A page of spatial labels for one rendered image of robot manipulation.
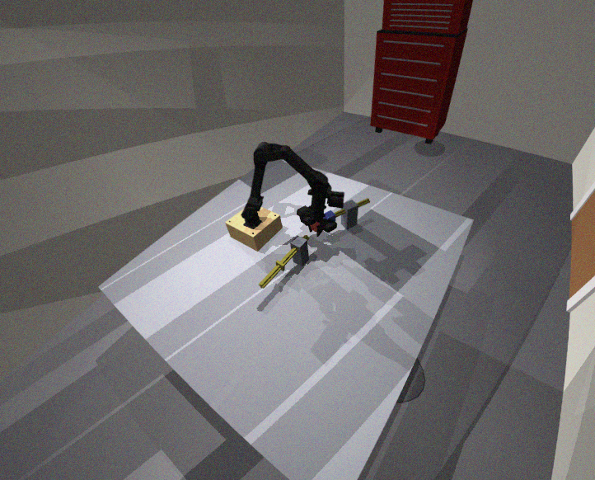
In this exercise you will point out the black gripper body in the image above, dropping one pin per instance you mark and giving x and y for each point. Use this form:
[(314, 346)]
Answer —
[(326, 225)]

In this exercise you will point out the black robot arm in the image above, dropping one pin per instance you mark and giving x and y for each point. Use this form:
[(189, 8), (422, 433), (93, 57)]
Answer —
[(320, 187)]

